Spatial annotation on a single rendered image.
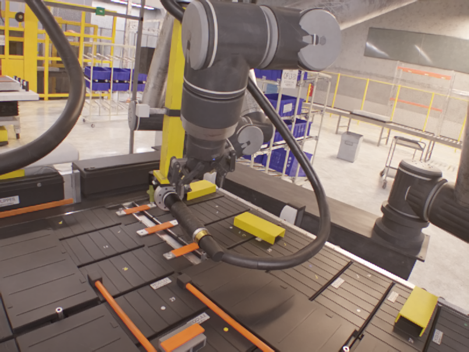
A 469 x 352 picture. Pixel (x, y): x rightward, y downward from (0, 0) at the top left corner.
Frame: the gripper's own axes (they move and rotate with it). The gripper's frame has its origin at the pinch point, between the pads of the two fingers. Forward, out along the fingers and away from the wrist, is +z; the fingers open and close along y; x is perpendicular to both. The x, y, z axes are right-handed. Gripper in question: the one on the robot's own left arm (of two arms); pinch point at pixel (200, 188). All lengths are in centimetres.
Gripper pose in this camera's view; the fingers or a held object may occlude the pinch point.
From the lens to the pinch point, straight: 68.2
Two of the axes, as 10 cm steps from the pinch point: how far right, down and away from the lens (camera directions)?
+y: 8.6, -2.2, 4.6
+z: -1.7, 7.3, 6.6
